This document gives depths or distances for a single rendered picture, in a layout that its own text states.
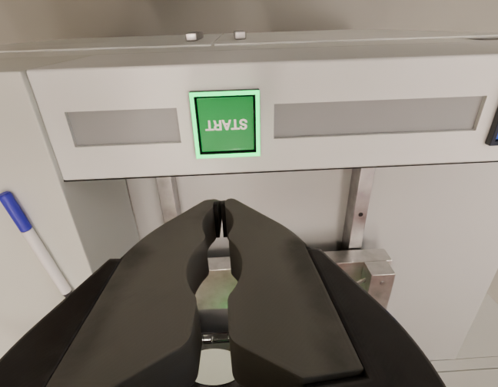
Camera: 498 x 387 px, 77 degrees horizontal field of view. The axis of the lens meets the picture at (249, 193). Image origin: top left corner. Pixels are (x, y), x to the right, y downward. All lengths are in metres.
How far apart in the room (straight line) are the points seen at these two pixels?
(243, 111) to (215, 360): 0.43
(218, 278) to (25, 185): 0.27
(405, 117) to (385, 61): 0.05
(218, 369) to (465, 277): 0.46
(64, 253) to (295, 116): 0.26
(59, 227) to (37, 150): 0.08
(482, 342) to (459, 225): 0.40
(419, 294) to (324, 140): 0.45
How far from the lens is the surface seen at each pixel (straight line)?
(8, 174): 0.34
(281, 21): 1.23
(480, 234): 0.64
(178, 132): 0.28
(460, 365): 0.88
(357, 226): 0.49
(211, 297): 0.50
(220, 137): 0.27
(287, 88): 0.27
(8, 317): 0.46
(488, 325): 0.99
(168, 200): 0.43
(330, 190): 0.47
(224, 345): 0.55
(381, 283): 0.48
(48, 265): 0.37
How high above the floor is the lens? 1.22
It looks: 61 degrees down
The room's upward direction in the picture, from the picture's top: 174 degrees clockwise
